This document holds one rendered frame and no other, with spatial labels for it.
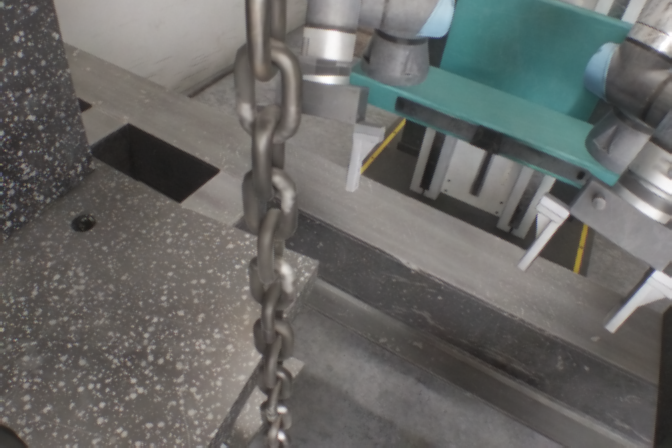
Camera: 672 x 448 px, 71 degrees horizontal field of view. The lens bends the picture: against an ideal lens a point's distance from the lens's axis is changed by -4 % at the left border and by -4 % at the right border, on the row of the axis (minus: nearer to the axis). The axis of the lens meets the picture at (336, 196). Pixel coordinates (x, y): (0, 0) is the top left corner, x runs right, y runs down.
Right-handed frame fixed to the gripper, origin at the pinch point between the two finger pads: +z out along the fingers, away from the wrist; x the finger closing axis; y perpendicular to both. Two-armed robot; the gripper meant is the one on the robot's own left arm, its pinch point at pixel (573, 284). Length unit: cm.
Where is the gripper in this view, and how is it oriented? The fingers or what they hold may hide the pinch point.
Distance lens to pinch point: 72.8
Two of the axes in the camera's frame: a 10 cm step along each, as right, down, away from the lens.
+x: 7.8, 5.6, -2.9
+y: -4.6, 1.8, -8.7
